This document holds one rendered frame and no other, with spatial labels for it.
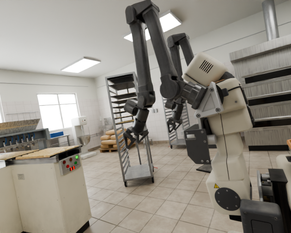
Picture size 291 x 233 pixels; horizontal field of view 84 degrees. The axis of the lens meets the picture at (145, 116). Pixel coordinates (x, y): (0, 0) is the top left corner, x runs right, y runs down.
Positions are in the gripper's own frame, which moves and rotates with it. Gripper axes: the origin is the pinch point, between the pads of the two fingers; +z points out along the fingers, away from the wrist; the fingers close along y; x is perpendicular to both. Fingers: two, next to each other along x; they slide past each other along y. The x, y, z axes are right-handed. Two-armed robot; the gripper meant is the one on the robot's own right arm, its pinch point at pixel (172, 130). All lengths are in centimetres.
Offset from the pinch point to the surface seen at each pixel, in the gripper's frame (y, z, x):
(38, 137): 3, 79, -178
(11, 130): 33, 63, -178
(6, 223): 55, 144, -126
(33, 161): 35, 74, -119
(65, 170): 21, 73, -86
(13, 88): -90, 93, -519
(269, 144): -277, 43, 101
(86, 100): -327, 125, -498
